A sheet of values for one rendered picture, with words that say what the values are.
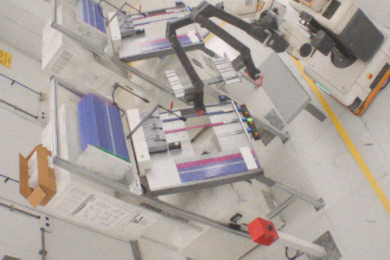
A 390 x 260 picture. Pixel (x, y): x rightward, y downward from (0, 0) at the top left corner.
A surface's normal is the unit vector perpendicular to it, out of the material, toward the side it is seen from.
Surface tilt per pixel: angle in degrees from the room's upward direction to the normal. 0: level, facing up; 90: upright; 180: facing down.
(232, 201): 0
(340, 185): 0
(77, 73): 90
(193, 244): 90
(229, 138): 47
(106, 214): 92
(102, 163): 90
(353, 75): 0
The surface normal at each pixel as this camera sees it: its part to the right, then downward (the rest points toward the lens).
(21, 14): 0.24, 0.63
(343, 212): -0.71, -0.40
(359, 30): 0.40, 0.46
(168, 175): 0.01, -0.76
